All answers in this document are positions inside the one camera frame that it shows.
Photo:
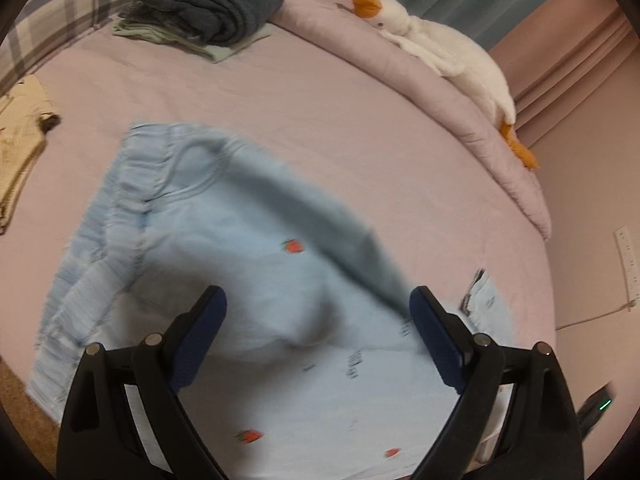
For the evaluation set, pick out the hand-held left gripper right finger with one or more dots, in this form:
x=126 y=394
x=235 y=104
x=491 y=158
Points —
x=440 y=340

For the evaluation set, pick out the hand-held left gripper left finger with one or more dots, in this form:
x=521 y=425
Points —
x=197 y=345

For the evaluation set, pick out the light blue denim pants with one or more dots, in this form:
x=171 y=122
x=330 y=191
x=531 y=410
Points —
x=240 y=260

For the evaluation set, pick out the white power strip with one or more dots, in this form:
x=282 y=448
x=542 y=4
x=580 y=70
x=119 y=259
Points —
x=627 y=265

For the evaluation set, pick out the beige garment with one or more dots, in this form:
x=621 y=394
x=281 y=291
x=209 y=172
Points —
x=20 y=160

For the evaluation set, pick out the white goose plush toy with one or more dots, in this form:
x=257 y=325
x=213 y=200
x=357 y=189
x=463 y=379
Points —
x=450 y=55

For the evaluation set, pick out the pale green folded garment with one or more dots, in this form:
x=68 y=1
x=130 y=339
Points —
x=220 y=52

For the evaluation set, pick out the pink curtain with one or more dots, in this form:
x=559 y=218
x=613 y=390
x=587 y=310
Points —
x=575 y=70

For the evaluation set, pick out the pink comforter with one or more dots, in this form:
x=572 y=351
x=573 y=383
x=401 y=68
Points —
x=350 y=45

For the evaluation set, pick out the dark grey folded blanket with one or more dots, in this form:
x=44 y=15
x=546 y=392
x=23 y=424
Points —
x=210 y=0

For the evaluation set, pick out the plaid pillow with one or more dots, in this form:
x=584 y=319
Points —
x=60 y=10

